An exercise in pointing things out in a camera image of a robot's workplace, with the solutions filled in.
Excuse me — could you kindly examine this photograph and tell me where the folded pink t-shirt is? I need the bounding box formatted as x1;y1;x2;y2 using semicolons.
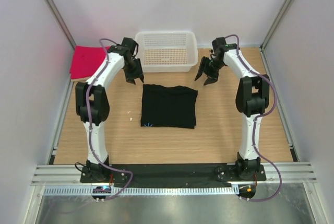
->
69;45;105;78

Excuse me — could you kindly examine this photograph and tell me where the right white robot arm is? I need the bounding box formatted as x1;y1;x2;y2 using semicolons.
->
195;37;270;180

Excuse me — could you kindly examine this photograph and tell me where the black t-shirt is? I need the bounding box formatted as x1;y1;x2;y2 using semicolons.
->
140;84;198;129

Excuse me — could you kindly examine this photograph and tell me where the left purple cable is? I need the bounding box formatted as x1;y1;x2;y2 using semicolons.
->
87;38;134;200

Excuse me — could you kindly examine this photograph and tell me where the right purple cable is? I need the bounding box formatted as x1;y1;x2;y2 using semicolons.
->
225;34;284;203

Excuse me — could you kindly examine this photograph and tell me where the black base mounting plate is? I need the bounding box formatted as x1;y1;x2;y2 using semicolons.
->
80;163;266;188

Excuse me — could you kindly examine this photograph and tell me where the white perforated plastic basket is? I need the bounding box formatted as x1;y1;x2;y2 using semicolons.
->
135;31;198;73

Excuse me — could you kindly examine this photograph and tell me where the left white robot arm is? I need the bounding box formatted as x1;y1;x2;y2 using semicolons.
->
75;37;144;181

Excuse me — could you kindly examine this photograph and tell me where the white slotted cable duct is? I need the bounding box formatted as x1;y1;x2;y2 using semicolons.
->
43;185;239;197

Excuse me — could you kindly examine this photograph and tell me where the purple cable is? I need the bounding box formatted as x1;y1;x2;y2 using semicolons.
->
225;34;284;203
87;38;134;200

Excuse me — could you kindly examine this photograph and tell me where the folded beige t-shirt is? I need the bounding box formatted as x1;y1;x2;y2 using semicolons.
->
71;76;90;82

